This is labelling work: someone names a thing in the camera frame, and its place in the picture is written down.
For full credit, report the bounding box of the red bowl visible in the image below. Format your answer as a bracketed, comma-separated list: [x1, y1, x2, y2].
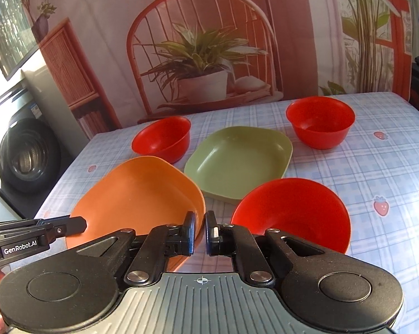
[231, 178, 352, 253]
[131, 116, 191, 164]
[286, 97, 355, 150]

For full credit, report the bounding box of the orange square plate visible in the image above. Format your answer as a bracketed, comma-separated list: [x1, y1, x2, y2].
[65, 155, 207, 273]

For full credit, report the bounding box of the green square plate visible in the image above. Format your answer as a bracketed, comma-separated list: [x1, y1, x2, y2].
[184, 126, 293, 203]

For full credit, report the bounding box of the washing machine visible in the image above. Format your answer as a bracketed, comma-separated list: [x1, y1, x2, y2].
[0, 69, 73, 219]

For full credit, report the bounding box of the blue plaid bed sheet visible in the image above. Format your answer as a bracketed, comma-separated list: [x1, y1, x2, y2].
[33, 91, 419, 334]

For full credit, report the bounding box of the printed room scene backdrop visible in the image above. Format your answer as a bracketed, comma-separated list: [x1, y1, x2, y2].
[20, 0, 412, 137]

